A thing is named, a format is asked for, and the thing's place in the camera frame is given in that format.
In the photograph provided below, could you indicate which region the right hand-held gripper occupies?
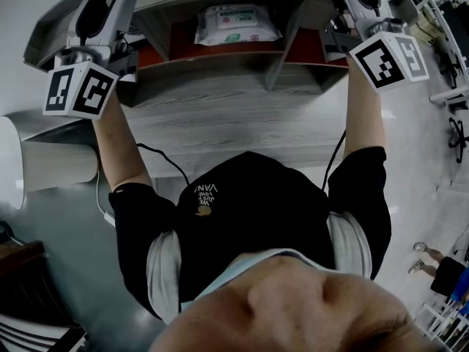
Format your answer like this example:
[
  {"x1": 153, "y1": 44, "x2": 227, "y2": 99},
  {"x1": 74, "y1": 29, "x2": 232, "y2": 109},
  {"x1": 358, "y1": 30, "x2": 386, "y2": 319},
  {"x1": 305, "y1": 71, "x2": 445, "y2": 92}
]
[{"x1": 320, "y1": 0, "x2": 429, "y2": 94}]

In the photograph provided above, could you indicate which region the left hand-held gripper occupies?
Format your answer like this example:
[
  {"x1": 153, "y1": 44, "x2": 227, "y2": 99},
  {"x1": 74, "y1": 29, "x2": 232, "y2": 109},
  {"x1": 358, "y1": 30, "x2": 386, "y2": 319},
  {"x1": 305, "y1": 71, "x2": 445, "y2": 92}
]
[{"x1": 43, "y1": 0, "x2": 139, "y2": 120}]

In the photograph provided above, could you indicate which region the grey wooden shelf unit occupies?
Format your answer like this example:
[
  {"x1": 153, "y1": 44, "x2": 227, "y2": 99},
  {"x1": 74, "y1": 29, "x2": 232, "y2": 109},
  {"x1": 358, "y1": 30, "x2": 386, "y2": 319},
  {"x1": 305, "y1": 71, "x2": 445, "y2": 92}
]
[{"x1": 23, "y1": 0, "x2": 419, "y2": 109}]

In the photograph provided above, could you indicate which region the person's right forearm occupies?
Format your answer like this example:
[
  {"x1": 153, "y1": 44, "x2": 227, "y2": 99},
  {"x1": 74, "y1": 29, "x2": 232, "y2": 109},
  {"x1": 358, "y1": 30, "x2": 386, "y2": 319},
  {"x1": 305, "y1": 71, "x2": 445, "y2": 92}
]
[{"x1": 344, "y1": 59, "x2": 388, "y2": 157}]

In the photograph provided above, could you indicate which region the person's left forearm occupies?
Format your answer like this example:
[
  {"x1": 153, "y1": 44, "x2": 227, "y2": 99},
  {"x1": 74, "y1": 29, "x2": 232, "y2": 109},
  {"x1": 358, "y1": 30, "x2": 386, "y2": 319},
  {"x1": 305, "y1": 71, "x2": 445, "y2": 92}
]
[{"x1": 91, "y1": 88, "x2": 155, "y2": 192}]

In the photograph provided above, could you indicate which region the white wet wipes packet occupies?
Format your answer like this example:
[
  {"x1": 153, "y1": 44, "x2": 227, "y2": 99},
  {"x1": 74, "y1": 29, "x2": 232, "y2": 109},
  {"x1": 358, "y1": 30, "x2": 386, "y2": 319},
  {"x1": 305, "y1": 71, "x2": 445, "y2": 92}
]
[{"x1": 193, "y1": 4, "x2": 284, "y2": 46}]

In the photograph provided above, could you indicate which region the black office chair base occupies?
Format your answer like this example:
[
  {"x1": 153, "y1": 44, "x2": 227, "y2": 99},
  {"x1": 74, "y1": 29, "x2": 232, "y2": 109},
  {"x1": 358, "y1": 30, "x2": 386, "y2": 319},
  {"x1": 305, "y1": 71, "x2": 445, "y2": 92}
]
[{"x1": 448, "y1": 117, "x2": 469, "y2": 164}]

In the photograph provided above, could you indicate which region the person's black t-shirt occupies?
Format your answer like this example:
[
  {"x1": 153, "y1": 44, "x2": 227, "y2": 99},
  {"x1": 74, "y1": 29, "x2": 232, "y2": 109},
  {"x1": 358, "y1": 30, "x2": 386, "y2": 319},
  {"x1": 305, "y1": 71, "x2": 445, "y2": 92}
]
[{"x1": 108, "y1": 145, "x2": 392, "y2": 322}]

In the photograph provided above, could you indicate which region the dark wooden chair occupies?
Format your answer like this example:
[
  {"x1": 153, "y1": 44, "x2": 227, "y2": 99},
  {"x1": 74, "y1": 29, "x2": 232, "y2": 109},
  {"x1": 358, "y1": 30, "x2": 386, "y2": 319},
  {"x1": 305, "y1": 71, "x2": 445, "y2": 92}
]
[{"x1": 0, "y1": 240, "x2": 89, "y2": 344}]

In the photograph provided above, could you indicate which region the light blue face mask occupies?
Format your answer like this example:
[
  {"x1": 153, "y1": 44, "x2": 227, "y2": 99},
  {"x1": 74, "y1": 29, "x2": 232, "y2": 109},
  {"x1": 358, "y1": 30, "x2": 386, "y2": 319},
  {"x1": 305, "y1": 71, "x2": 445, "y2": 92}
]
[{"x1": 179, "y1": 247, "x2": 338, "y2": 313}]

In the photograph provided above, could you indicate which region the person's face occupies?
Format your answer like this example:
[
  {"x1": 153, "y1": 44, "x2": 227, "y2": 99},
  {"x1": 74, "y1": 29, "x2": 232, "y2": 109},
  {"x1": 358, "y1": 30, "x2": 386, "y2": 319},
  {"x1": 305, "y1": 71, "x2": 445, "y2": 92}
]
[{"x1": 148, "y1": 254, "x2": 437, "y2": 352}]

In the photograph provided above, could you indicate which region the white slatted bench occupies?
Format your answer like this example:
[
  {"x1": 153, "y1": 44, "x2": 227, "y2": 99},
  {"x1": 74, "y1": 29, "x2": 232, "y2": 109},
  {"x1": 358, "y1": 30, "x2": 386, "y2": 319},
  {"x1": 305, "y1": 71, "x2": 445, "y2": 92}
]
[{"x1": 0, "y1": 312, "x2": 89, "y2": 352}]

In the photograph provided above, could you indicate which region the white metal rack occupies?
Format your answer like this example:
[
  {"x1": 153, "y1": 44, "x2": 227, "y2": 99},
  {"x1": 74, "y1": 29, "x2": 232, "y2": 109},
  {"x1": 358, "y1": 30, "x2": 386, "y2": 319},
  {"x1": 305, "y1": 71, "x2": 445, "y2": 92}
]
[{"x1": 421, "y1": 298, "x2": 469, "y2": 344}]

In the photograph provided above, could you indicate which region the white table frame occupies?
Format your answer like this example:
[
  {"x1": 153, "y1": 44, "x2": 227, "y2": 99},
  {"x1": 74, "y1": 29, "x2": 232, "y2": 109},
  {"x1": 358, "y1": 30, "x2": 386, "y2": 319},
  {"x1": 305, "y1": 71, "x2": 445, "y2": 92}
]
[{"x1": 430, "y1": 88, "x2": 469, "y2": 106}]

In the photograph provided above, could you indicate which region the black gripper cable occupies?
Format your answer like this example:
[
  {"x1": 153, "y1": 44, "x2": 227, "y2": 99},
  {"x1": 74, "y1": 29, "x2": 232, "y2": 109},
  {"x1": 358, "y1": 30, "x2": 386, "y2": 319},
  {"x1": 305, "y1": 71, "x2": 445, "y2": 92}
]
[
  {"x1": 321, "y1": 129, "x2": 347, "y2": 192},
  {"x1": 136, "y1": 143, "x2": 191, "y2": 186}
]

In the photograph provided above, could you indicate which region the white power cable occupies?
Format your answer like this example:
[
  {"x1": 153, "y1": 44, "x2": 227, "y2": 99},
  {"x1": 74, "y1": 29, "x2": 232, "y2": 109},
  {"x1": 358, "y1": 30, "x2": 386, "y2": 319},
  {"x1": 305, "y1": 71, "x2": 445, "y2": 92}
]
[{"x1": 95, "y1": 166, "x2": 109, "y2": 216}]

